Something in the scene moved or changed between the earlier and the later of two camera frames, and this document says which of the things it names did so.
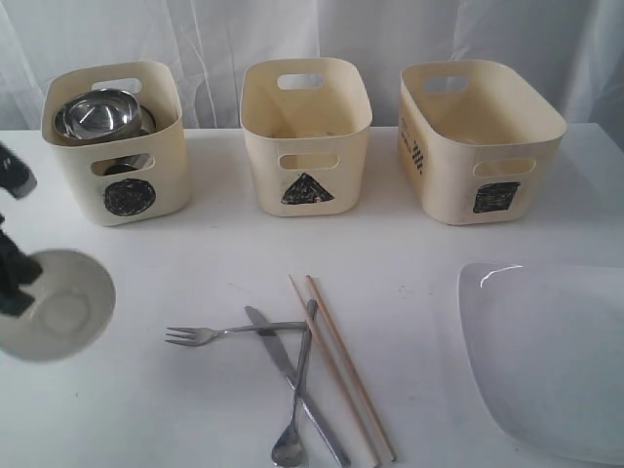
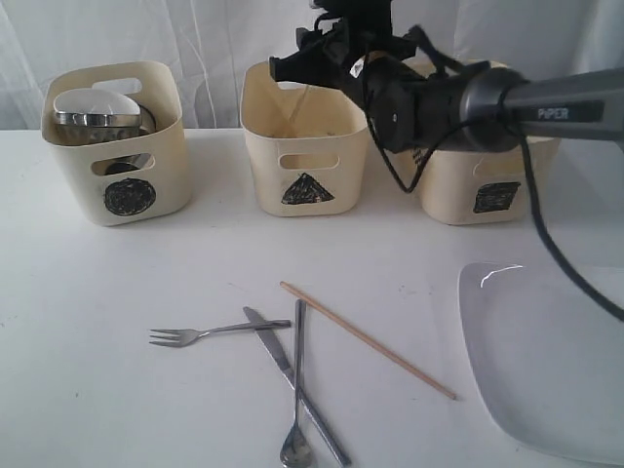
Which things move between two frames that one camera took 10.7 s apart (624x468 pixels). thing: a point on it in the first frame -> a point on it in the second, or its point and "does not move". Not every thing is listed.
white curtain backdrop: (207, 43) does not move
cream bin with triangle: (305, 122) does not move
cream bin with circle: (131, 178) does not move
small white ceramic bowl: (74, 303) -> (95, 100)
